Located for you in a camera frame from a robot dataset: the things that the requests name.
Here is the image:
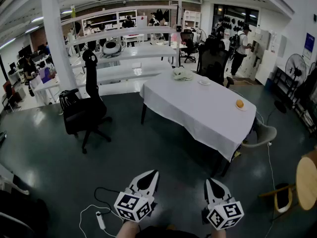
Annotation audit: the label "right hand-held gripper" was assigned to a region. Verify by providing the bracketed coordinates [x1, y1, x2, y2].
[202, 178, 245, 231]

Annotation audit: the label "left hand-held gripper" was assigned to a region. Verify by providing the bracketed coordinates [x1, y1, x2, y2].
[113, 170, 160, 224]

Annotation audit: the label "light green cloth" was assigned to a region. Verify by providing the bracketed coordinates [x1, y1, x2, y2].
[172, 66, 194, 81]

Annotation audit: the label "person's left forearm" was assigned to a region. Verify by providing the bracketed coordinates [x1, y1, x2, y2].
[115, 221, 142, 238]

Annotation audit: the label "person's right forearm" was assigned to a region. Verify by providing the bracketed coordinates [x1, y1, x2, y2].
[210, 228, 227, 238]

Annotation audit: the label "person's black clothing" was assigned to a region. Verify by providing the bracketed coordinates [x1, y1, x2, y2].
[138, 226, 200, 238]

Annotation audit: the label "white power strip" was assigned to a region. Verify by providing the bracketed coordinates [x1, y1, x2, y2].
[95, 210, 107, 230]

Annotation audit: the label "grey shell chair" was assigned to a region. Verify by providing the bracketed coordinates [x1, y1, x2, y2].
[241, 118, 278, 148]

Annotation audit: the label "black padded office chair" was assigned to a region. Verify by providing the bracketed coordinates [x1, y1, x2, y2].
[58, 49, 113, 155]

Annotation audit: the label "black metal bench rack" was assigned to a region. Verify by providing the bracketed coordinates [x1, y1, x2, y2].
[271, 66, 289, 97]

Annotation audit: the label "black mesh office chair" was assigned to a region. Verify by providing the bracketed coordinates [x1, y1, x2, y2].
[197, 37, 235, 89]

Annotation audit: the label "white metal shelving rack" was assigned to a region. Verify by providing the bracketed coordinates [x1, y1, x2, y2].
[58, 0, 184, 96]

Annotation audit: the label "black clothes rack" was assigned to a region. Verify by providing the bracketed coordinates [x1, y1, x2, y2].
[294, 67, 317, 135]

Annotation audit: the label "white desk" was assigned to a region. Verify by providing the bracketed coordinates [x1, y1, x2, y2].
[32, 75, 61, 105]

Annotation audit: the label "grey white oval device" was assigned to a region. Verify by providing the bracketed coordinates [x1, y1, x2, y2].
[100, 39, 126, 59]

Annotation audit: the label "black swivel chair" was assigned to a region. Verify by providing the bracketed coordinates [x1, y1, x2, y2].
[180, 31, 199, 63]

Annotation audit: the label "black standing fan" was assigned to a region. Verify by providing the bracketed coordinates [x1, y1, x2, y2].
[274, 53, 308, 114]
[195, 28, 208, 45]

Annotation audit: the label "small white table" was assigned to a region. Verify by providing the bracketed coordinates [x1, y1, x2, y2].
[122, 33, 145, 47]

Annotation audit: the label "purple box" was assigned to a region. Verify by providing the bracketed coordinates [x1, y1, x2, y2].
[38, 67, 54, 84]

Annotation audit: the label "white locker cabinet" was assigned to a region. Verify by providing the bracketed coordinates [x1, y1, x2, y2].
[244, 28, 271, 81]

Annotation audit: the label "red chair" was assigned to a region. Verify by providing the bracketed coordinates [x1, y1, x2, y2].
[1, 80, 22, 113]

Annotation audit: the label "white bookshelf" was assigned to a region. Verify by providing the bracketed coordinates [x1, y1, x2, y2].
[81, 9, 138, 36]

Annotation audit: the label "black hanging jackets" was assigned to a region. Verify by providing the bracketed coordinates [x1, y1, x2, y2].
[155, 8, 170, 22]

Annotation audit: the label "black power cable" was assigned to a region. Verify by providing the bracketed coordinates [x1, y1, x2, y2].
[94, 186, 122, 215]

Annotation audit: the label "white power cable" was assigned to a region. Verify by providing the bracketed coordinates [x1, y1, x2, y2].
[79, 204, 117, 238]
[266, 142, 277, 192]

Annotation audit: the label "blue wall poster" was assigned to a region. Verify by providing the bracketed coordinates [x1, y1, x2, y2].
[303, 32, 316, 60]

